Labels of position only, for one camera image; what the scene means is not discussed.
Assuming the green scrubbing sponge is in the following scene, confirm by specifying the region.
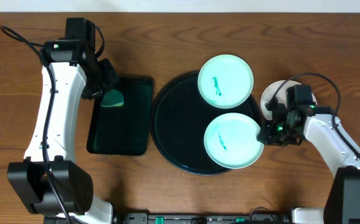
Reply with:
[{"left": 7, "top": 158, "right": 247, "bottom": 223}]
[{"left": 100, "top": 90, "right": 124, "bottom": 108}]

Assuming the white plate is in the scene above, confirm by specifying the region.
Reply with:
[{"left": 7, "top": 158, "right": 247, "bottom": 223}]
[{"left": 260, "top": 80, "right": 301, "bottom": 121}]

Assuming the mint green plate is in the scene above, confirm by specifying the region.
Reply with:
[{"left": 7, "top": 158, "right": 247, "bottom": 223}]
[
  {"left": 204, "top": 113, "right": 264, "bottom": 169},
  {"left": 197, "top": 54, "right": 253, "bottom": 109}
]

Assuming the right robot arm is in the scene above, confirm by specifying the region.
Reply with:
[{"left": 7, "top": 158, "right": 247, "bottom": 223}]
[{"left": 258, "top": 102, "right": 360, "bottom": 223}]

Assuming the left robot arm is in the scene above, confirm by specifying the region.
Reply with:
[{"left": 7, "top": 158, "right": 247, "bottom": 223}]
[{"left": 7, "top": 39, "right": 114, "bottom": 223}]

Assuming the rectangular black tray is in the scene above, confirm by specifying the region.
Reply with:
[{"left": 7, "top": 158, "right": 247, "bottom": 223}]
[{"left": 87, "top": 75, "right": 153, "bottom": 156}]

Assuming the round black tray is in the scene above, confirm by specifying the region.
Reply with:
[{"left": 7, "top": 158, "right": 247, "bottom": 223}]
[{"left": 149, "top": 71, "right": 261, "bottom": 175}]

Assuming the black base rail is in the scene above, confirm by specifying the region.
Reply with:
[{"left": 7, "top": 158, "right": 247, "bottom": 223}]
[{"left": 111, "top": 207, "right": 291, "bottom": 224}]

